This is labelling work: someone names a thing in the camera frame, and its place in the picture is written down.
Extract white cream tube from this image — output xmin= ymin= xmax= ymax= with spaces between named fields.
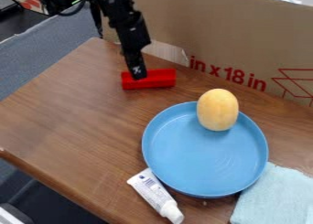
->
xmin=127 ymin=168 xmax=184 ymax=224

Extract cardboard box wall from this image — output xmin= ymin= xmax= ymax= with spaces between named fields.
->
xmin=99 ymin=0 xmax=313 ymax=107

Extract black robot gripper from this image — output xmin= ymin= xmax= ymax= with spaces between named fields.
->
xmin=108 ymin=10 xmax=149 ymax=80

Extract light blue towel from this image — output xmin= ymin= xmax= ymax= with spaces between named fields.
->
xmin=230 ymin=163 xmax=313 ymax=224

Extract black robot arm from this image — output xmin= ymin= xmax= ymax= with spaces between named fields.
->
xmin=38 ymin=0 xmax=149 ymax=80

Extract yellow potato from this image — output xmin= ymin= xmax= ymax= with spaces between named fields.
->
xmin=196 ymin=89 xmax=238 ymax=131

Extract grey fabric panel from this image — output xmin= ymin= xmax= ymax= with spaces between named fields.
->
xmin=0 ymin=4 xmax=99 ymax=101

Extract blue round plate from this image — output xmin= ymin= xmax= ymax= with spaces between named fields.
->
xmin=141 ymin=101 xmax=268 ymax=198

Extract red rectangular block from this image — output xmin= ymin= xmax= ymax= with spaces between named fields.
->
xmin=120 ymin=69 xmax=176 ymax=90

